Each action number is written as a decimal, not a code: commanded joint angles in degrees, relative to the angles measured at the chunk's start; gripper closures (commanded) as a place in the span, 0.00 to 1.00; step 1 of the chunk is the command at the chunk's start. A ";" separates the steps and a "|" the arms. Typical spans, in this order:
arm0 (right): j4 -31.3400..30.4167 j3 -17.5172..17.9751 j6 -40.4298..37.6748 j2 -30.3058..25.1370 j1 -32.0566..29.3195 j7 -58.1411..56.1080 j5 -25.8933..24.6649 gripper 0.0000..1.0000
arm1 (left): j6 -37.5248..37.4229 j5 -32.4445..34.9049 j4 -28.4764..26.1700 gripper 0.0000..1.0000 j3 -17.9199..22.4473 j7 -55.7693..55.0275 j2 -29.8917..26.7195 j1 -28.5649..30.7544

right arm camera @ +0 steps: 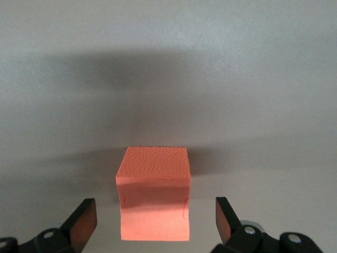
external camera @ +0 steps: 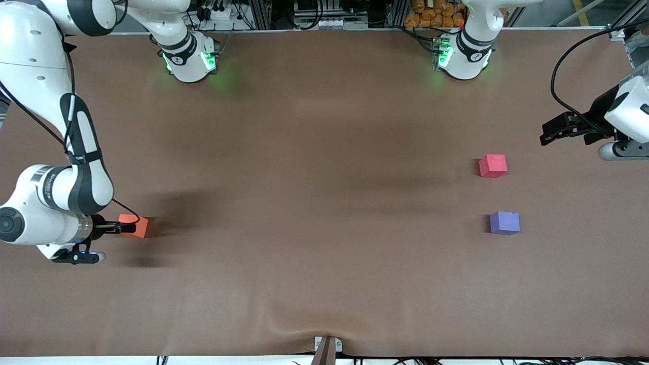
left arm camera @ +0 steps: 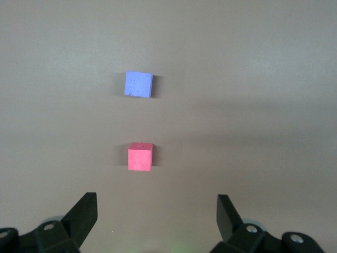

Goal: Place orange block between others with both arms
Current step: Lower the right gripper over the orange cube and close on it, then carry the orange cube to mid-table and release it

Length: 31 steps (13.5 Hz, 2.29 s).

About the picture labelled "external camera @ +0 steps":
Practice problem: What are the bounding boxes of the orange packets pile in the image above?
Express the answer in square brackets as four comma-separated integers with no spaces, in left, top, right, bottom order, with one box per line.
[404,0,467,28]

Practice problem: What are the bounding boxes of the red foam block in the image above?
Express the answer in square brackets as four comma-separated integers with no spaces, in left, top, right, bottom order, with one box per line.
[479,154,508,178]

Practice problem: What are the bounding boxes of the white power strip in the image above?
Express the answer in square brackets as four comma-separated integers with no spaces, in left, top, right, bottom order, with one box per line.
[200,4,235,21]

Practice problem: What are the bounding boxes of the metal table clamp bracket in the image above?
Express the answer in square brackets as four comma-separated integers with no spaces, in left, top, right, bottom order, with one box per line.
[313,336,344,365]

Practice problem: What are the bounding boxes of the brown table cover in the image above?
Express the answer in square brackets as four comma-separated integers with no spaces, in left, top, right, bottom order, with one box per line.
[0,28,649,358]

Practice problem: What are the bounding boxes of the orange foam block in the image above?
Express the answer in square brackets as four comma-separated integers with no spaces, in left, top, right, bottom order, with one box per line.
[118,214,150,239]

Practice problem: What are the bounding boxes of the purple foam block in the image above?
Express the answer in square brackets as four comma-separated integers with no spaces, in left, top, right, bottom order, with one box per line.
[489,211,521,236]

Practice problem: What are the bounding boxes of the aluminium frame post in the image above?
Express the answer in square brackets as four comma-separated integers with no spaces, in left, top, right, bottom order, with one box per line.
[608,0,649,40]

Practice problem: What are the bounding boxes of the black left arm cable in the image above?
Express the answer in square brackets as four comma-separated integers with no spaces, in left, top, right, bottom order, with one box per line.
[551,20,649,135]

